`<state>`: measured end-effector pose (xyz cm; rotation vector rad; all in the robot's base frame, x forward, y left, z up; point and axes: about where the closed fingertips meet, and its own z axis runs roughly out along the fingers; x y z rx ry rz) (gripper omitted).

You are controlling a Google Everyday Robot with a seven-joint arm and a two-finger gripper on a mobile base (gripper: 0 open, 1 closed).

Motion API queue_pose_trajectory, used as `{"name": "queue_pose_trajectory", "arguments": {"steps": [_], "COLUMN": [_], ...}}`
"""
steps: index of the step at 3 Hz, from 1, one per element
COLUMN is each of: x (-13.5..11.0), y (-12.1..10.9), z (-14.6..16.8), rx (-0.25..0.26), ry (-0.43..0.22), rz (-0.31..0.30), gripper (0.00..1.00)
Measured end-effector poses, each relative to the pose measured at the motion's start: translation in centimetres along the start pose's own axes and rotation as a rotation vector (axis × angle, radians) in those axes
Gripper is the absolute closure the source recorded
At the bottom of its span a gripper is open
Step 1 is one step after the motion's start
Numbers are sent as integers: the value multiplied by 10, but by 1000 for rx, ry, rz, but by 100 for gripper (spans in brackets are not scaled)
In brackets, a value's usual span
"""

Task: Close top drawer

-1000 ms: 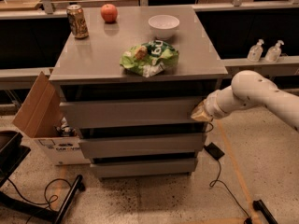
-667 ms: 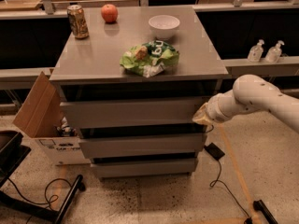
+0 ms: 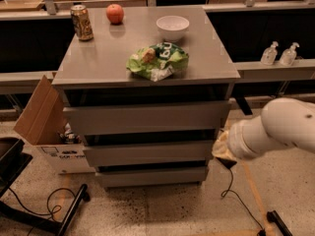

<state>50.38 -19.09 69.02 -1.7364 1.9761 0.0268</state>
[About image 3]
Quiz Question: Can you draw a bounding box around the grey top drawer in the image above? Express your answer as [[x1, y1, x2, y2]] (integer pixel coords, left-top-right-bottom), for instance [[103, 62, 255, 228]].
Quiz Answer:
[[63, 101, 230, 135]]

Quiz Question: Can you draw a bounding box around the grey drawer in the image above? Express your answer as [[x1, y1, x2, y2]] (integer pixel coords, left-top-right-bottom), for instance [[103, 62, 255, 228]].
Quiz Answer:
[[95, 166, 209, 188], [84, 141, 213, 167], [63, 101, 230, 135]]

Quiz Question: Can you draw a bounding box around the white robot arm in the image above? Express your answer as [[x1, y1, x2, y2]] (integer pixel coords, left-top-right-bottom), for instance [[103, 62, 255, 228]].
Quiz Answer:
[[212, 97, 315, 165]]

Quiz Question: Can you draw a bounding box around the grey middle drawer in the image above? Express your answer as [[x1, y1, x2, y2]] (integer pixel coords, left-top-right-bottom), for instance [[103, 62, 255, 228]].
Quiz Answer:
[[84, 141, 213, 167]]

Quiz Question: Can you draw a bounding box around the grey bottom drawer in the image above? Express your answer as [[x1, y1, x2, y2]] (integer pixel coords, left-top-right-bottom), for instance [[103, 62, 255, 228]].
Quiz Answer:
[[95, 166, 209, 188]]

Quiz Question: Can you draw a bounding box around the grey drawer cabinet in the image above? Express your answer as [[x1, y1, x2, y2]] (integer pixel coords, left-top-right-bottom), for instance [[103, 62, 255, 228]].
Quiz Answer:
[[53, 7, 239, 188]]

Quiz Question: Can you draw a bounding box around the left clear sanitizer bottle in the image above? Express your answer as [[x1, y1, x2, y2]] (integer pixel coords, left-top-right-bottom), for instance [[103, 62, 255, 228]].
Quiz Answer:
[[261, 41, 279, 65]]

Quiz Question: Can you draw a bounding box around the clear sanitizer bottle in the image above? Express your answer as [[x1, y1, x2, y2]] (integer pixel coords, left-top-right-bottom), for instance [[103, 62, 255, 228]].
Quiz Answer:
[[280, 42, 299, 66], [261, 41, 279, 65]]

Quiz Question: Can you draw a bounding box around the green chip bag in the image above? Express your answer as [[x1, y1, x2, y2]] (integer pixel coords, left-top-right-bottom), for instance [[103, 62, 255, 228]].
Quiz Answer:
[[126, 42, 189, 82]]

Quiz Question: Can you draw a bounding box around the right clear sanitizer bottle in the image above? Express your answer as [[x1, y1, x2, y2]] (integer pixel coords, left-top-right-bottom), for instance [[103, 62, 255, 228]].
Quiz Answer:
[[280, 42, 299, 66]]

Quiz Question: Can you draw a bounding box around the white bowl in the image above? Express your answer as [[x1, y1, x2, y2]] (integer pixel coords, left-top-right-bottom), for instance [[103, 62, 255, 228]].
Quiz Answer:
[[157, 16, 190, 42]]

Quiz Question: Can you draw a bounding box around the red apple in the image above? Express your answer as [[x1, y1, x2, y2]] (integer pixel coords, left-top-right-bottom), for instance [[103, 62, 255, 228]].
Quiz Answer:
[[106, 4, 124, 25]]

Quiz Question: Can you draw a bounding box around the cardboard box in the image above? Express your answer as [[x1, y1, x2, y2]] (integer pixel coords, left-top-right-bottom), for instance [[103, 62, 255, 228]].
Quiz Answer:
[[14, 76, 95, 174]]

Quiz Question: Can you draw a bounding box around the gold soda can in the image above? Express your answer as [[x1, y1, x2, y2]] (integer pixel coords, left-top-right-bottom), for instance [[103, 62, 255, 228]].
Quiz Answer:
[[71, 5, 94, 41]]

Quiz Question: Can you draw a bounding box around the right floor cable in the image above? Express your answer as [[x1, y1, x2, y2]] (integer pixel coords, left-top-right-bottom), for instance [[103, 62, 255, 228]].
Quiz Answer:
[[220, 167, 267, 236]]

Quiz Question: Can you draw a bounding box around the black stand frame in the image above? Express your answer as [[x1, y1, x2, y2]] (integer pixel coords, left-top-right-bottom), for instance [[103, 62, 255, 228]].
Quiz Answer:
[[0, 138, 90, 236]]

